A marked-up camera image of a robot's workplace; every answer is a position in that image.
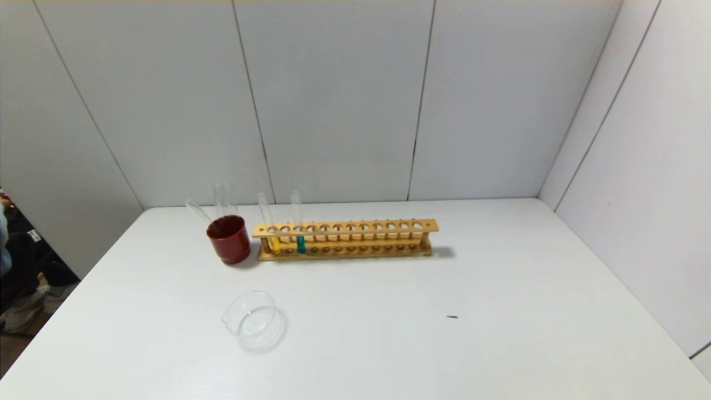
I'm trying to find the test tube with blue pigment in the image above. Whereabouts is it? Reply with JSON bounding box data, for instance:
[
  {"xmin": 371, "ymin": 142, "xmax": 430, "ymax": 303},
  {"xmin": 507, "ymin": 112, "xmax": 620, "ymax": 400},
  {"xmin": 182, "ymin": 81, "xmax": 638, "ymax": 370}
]
[{"xmin": 291, "ymin": 190, "xmax": 307, "ymax": 254}]

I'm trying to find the test tube with yellow pigment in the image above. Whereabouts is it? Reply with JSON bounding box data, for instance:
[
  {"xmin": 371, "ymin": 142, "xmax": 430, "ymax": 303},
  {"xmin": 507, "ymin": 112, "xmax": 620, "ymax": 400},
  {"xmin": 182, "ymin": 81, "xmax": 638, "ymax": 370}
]
[{"xmin": 257, "ymin": 192, "xmax": 282, "ymax": 255}]

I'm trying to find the wooden test tube rack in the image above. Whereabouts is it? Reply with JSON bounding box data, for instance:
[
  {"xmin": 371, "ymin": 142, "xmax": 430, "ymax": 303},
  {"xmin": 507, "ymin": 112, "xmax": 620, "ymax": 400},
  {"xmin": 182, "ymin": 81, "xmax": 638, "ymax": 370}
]
[{"xmin": 252, "ymin": 218, "xmax": 439, "ymax": 262}]

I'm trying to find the dark red cup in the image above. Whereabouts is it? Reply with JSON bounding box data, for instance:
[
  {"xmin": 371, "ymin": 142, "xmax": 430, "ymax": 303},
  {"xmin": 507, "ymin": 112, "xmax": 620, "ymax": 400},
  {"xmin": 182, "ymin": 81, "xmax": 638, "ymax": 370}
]
[{"xmin": 206, "ymin": 215, "xmax": 251, "ymax": 265}]

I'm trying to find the clear glass beaker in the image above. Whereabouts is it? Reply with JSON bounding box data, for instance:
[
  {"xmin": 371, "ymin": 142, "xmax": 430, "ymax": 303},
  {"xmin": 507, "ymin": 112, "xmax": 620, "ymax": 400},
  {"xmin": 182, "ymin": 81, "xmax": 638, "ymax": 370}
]
[{"xmin": 221, "ymin": 291, "xmax": 287, "ymax": 352}]

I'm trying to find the white sneaker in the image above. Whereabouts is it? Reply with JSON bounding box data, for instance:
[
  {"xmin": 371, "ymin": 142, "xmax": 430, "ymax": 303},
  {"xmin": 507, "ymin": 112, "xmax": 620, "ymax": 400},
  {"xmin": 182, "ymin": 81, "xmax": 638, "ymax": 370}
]
[
  {"xmin": 43, "ymin": 282, "xmax": 81, "ymax": 315},
  {"xmin": 2, "ymin": 286, "xmax": 46, "ymax": 334}
]

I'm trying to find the person in dark clothes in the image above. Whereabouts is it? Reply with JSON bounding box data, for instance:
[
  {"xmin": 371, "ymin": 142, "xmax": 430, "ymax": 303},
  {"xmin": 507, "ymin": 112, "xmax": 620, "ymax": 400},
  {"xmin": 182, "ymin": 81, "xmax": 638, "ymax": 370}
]
[{"xmin": 0, "ymin": 189, "xmax": 81, "ymax": 312}]

